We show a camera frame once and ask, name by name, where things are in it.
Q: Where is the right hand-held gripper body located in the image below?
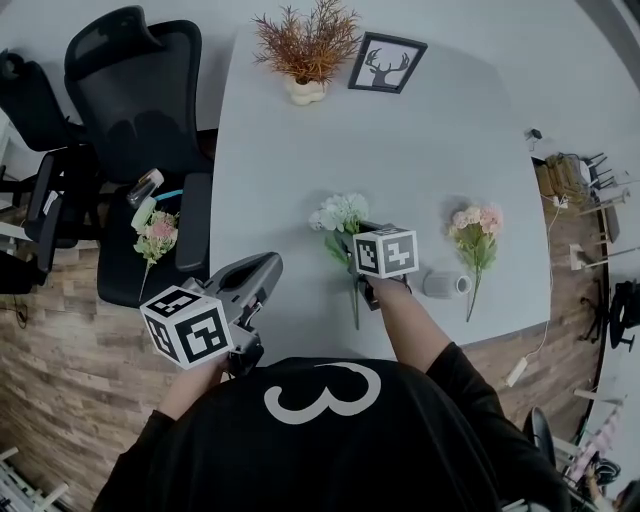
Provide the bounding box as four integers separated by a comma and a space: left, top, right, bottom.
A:
348, 227, 419, 312

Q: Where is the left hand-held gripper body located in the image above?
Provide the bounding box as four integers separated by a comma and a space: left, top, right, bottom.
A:
139, 276, 266, 377

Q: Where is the white flower bouquet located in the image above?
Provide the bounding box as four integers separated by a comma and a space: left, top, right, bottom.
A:
308, 192, 371, 331

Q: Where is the white ribbed vase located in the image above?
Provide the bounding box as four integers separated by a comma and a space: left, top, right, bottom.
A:
422, 269, 474, 300

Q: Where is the pink flower bouquet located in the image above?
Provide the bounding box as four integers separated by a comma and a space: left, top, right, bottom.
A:
446, 202, 505, 324

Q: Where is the person's left forearm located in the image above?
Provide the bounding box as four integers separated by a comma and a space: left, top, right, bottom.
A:
158, 362, 226, 421

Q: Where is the person's right forearm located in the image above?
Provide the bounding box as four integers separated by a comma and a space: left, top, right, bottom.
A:
374, 279, 456, 374

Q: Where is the clear bottle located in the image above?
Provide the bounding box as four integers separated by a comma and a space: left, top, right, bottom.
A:
125, 168, 166, 209

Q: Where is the black framed deer picture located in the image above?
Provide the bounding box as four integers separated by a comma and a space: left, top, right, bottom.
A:
347, 31, 429, 95

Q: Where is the person's black printed shirt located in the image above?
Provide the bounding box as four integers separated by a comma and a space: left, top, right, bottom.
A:
92, 357, 571, 512

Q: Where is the white power strip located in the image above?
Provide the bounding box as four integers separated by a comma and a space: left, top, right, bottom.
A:
504, 357, 530, 389

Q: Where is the tan bundle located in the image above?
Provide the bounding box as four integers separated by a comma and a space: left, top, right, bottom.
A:
537, 154, 591, 206

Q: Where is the white block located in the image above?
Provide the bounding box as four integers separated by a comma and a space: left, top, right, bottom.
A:
569, 243, 594, 271

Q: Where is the orange plant in cream pot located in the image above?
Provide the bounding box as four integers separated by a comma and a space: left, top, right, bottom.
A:
251, 0, 362, 107

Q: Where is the black mesh office chair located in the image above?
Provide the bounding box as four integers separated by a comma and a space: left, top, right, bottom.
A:
63, 5, 214, 307
0, 49, 89, 296

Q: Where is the white router with black antennas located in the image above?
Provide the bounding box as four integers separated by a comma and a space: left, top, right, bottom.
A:
574, 152, 616, 191

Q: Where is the white rack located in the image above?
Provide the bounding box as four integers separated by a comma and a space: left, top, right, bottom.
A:
0, 447, 71, 512

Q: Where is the black chair base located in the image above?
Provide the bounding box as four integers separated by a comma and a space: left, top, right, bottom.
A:
579, 279, 640, 351

